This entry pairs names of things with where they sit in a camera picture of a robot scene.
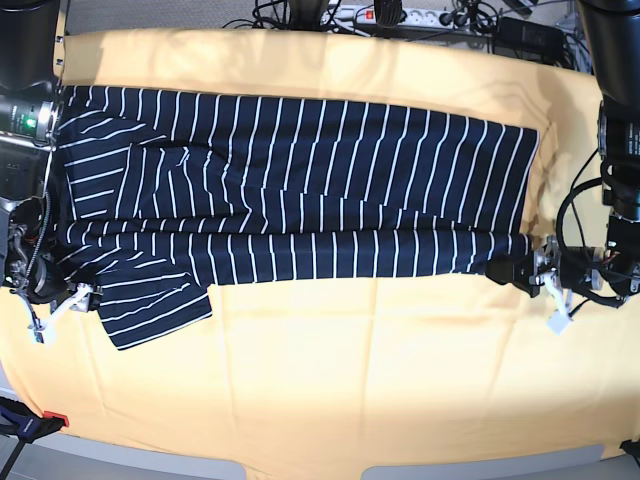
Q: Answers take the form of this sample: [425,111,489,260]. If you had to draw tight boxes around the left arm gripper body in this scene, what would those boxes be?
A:
[514,237,604,298]

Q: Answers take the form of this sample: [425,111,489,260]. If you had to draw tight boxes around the black clamp right corner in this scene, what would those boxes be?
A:
[619,438,640,461]

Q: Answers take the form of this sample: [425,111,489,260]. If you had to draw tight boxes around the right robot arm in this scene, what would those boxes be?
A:
[1,1,78,305]

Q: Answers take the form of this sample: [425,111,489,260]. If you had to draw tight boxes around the white power strip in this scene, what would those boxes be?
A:
[321,3,473,33]

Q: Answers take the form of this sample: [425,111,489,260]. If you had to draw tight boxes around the black power adapter brick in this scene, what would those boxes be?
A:
[491,17,565,63]

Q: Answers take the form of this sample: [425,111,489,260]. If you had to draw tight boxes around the blue red table clamp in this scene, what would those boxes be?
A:
[1,397,69,480]

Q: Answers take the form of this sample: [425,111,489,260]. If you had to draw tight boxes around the navy white-striped T-shirt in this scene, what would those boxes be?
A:
[54,86,539,350]

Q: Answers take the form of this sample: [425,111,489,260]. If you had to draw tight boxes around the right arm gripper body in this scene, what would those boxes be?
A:
[9,251,103,312]

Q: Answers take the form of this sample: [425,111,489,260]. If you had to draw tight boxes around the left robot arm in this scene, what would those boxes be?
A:
[485,1,639,308]

